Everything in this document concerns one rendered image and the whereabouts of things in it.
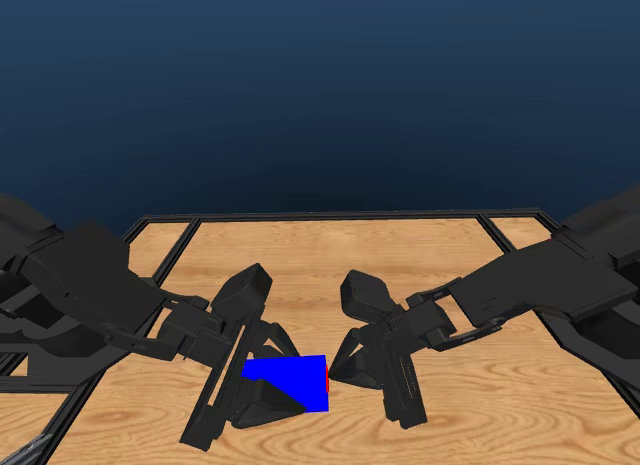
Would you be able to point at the blue hollow socket block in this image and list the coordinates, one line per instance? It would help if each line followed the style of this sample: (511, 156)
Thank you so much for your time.
(290, 380)

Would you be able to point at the thin red peg bar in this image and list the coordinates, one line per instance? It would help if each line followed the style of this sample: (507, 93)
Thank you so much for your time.
(327, 380)

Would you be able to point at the silver aluminium rail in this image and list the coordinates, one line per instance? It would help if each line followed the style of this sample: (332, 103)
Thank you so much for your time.
(20, 455)

